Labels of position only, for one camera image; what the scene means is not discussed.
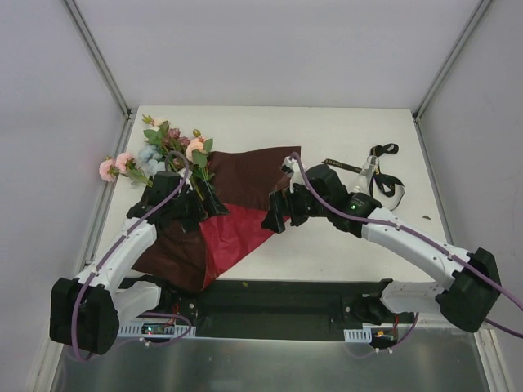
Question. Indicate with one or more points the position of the peach artificial flower stem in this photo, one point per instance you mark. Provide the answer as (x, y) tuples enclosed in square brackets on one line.
[(197, 152)]

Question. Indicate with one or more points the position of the aluminium corner frame post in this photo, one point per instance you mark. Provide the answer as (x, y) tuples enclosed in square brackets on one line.
[(464, 37)]

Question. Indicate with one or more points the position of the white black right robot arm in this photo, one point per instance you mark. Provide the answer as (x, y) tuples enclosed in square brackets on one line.
[(429, 253)]

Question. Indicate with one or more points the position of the light blue artificial flower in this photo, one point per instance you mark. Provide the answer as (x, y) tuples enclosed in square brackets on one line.
[(150, 160)]

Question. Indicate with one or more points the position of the mauve artificial flower stem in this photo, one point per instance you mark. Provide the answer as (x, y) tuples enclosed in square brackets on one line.
[(167, 141)]

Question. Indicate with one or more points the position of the aluminium front rail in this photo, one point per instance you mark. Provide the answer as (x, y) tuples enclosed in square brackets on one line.
[(465, 305)]

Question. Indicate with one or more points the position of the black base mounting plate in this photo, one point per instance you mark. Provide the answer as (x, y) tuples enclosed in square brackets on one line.
[(277, 304)]

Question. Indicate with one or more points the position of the pink artificial flower stem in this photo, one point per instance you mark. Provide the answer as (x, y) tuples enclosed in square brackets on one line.
[(124, 165)]

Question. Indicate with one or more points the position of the left aluminium frame post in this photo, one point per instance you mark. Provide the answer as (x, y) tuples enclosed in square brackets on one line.
[(75, 14)]

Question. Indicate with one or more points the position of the red paper flower wrapping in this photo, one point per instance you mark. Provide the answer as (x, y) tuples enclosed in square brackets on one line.
[(242, 182)]

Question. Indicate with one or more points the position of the clear glass vase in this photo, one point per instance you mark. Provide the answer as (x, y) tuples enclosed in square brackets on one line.
[(362, 183)]

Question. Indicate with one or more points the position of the left white cable duct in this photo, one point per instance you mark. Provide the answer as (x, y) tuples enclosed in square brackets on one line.
[(152, 329)]

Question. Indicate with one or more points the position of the white cable duct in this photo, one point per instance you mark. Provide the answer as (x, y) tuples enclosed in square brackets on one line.
[(152, 329), (361, 335)]

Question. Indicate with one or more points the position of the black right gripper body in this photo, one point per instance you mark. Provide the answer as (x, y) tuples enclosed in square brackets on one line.
[(287, 202)]

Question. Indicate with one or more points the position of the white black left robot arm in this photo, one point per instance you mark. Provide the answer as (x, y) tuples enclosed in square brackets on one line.
[(110, 269)]

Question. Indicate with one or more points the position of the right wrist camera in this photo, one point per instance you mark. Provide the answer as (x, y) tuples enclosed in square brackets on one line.
[(291, 169)]

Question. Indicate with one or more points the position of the cream bud flower stem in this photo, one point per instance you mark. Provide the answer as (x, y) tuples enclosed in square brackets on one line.
[(155, 123)]

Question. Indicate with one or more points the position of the dark green printed ribbon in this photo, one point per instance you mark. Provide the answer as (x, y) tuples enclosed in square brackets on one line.
[(391, 187)]

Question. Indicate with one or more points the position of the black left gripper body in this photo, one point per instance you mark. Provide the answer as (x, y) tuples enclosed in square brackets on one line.
[(198, 208)]

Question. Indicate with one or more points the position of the right white cable duct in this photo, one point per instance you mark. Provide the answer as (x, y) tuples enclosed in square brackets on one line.
[(361, 335)]

